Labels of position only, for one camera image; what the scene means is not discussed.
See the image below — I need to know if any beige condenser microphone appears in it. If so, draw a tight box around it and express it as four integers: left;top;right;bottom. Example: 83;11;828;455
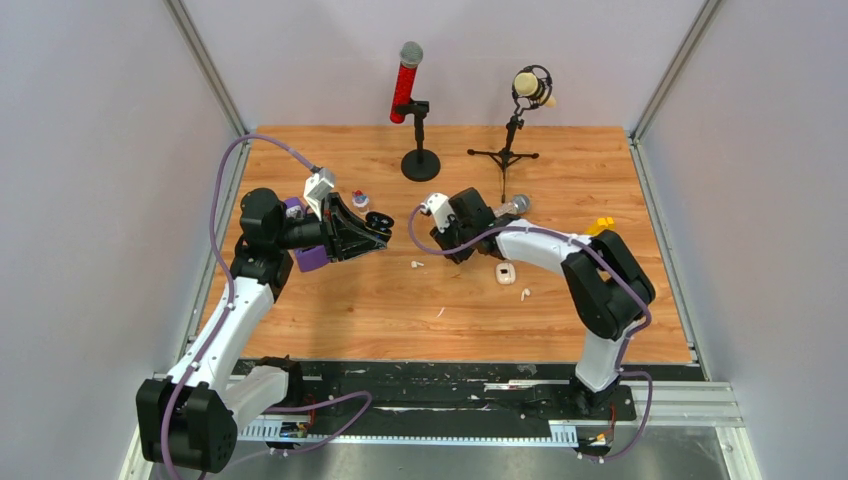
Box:
512;65;557;112

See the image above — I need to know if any black tripod mic stand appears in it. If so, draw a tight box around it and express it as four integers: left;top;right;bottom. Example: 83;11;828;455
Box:
466;106;540;202

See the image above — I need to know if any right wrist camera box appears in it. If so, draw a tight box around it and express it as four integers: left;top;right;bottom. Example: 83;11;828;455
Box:
421;192;455;233

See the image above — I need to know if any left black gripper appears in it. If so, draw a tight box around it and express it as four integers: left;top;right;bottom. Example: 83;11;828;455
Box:
273;192;385;263

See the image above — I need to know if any black earbud charging case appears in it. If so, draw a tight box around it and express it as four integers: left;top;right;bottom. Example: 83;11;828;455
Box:
365;211;395;243

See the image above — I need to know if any small clown figurine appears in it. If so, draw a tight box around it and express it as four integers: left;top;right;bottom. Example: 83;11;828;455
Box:
352;190;370;213

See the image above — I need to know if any purple metronome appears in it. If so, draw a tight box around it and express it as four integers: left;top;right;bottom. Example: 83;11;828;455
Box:
283;197;330;273

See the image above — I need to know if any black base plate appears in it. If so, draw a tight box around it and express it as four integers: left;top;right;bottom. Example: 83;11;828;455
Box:
279;361;641;441

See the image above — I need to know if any yellow stacking toy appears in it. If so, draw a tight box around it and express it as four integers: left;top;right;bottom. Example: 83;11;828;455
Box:
585;216;617;237

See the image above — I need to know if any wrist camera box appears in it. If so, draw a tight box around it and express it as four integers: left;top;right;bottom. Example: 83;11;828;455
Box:
421;192;455;233
303;167;336;220

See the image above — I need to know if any red glitter microphone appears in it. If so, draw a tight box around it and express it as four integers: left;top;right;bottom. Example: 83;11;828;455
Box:
389;41;424;124

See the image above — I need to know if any silver glitter microphone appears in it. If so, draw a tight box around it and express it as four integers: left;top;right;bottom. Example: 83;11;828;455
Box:
493;194;531;217

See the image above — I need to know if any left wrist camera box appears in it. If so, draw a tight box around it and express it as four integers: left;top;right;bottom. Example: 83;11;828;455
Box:
303;167;336;220

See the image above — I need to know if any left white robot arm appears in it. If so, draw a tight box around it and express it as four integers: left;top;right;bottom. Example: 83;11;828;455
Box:
136;188;394;473

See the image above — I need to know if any white earbud charging case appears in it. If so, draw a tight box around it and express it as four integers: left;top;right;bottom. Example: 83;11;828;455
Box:
495;262;517;285

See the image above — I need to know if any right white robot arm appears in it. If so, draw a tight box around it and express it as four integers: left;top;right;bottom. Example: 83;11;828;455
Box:
413;188;656;418

